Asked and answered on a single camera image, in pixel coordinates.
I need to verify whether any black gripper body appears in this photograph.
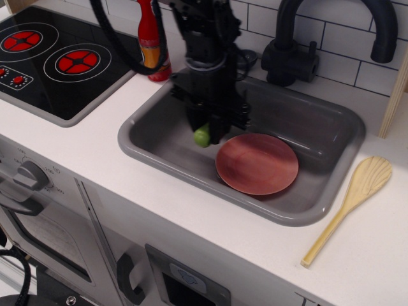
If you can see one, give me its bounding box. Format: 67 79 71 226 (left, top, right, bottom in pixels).
171 60 251 129

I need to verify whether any pink round plate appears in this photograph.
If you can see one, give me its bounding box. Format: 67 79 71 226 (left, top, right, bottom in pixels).
215 133 299 195

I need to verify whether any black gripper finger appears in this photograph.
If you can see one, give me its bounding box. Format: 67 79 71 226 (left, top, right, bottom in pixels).
186 107 210 131
208 115 231 144

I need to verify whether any grey plastic sink basin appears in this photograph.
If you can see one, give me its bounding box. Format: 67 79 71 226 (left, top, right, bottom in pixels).
118 78 365 227

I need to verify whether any grey oven knob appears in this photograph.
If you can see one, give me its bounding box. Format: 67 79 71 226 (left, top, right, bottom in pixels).
13 160 50 191

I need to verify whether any grey oven door handle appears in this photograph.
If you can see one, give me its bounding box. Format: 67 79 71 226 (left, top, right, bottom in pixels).
1 181 44 216

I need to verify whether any black toy stovetop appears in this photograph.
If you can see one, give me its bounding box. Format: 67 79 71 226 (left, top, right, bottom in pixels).
1 6 135 128

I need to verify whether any white toy oven door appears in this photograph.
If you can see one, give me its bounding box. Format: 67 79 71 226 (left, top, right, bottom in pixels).
0 136 125 306

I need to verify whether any dark grey toy faucet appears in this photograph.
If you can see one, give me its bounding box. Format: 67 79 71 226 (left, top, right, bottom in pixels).
261 0 398 87

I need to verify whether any wooden spoon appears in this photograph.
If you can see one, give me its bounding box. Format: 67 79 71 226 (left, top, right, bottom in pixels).
300 156 392 268

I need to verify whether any red toy sauce bottle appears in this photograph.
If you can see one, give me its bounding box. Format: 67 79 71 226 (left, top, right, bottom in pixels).
137 0 172 82

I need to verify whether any blue handled grey ladle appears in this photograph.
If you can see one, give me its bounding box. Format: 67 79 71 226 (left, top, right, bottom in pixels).
237 49 258 70

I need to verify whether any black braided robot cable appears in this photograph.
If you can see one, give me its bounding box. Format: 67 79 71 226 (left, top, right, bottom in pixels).
0 0 170 306

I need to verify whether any green handled grey spatula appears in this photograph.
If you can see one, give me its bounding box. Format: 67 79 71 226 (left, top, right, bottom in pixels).
193 123 211 148

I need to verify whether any grey dishwasher control panel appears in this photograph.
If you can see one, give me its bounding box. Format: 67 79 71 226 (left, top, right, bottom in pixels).
145 244 231 306

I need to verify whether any wooden side panel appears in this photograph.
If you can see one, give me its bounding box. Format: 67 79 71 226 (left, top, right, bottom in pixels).
378 52 407 139

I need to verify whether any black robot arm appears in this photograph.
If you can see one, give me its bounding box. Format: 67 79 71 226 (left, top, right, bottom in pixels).
170 1 251 147

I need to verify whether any dark grey cabinet handle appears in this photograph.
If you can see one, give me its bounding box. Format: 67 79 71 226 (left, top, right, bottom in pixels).
116 253 145 305

